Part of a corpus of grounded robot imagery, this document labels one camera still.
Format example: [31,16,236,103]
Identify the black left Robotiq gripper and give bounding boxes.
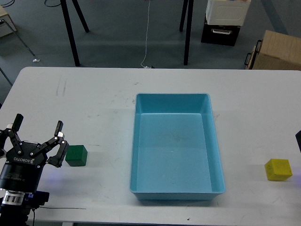
[0,113,69,191]

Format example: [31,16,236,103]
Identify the yellow wooden block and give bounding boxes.
[265,159,293,181]

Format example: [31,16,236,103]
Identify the green wooden block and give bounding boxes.
[65,145,87,167]

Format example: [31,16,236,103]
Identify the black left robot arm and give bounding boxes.
[0,113,69,226]

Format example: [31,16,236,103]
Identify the black storage box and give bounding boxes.
[201,18,241,46]

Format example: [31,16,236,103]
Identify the wooden furniture with metal leg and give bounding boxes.
[0,6,40,62]

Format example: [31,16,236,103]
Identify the light blue plastic bin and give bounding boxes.
[130,93,226,201]

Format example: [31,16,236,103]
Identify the white plastic crate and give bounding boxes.
[206,0,251,26]

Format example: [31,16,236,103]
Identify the black table legs left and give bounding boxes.
[60,0,90,67]

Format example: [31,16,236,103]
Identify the black table legs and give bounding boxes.
[179,0,194,66]
[60,0,90,67]

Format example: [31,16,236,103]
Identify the black table legs right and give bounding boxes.
[179,0,194,66]

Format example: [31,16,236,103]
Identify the thin black wire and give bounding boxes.
[37,207,87,210]

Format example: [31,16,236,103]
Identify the cardboard box with handles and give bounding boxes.
[245,30,301,71]

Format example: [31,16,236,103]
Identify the white hanging cable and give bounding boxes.
[140,0,153,69]

